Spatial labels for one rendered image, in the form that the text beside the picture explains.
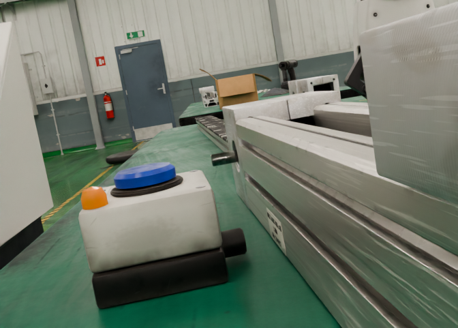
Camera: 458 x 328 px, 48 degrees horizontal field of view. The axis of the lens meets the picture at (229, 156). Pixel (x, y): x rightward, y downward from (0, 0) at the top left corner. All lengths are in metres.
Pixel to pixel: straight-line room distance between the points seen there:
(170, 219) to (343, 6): 11.67
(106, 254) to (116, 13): 11.41
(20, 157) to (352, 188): 0.49
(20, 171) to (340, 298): 0.46
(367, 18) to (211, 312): 0.46
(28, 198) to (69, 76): 11.20
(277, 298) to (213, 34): 11.22
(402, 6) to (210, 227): 0.44
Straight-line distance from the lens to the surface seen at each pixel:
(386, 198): 0.16
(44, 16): 12.04
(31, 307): 0.36
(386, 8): 0.67
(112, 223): 0.31
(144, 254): 0.31
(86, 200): 0.31
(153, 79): 11.46
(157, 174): 0.32
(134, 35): 11.55
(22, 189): 0.62
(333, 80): 1.47
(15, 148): 0.63
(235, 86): 2.58
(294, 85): 1.58
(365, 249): 0.19
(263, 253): 0.36
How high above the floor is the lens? 0.90
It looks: 8 degrees down
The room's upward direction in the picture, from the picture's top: 10 degrees counter-clockwise
